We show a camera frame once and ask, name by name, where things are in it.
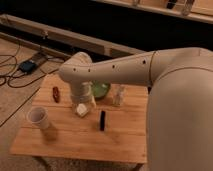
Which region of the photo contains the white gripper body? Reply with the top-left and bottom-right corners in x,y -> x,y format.
72,99 -> 96,117

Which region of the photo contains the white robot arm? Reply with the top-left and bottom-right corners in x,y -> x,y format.
59,47 -> 213,171

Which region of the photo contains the green bowl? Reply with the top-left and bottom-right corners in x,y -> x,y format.
92,82 -> 111,99

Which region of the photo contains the brown red small object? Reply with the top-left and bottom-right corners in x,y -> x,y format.
52,87 -> 60,103

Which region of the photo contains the wooden table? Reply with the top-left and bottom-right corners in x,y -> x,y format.
10,75 -> 147,163

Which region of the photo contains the white paper cup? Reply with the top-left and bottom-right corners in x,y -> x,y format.
26,107 -> 50,129

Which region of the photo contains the long wooden beam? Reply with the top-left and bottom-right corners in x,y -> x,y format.
0,14 -> 143,57

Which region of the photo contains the black power adapter box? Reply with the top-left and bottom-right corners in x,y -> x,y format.
18,60 -> 36,74

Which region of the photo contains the black floor cable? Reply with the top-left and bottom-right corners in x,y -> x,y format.
0,44 -> 63,128

